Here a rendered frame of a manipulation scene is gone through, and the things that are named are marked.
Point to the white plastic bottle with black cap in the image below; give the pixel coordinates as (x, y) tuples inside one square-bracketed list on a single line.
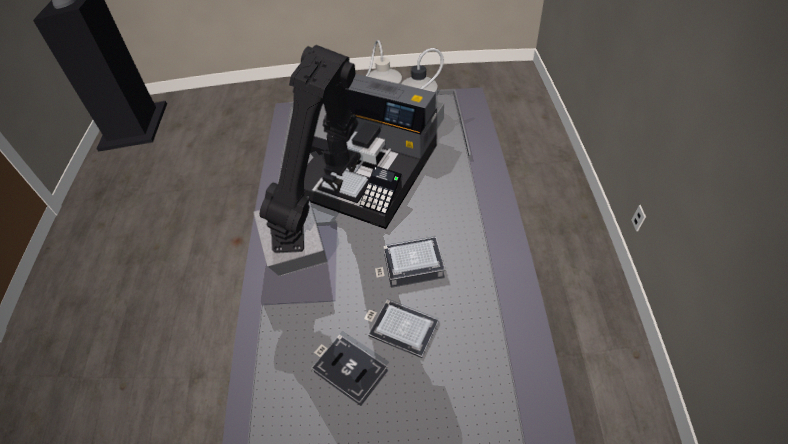
[(420, 79)]

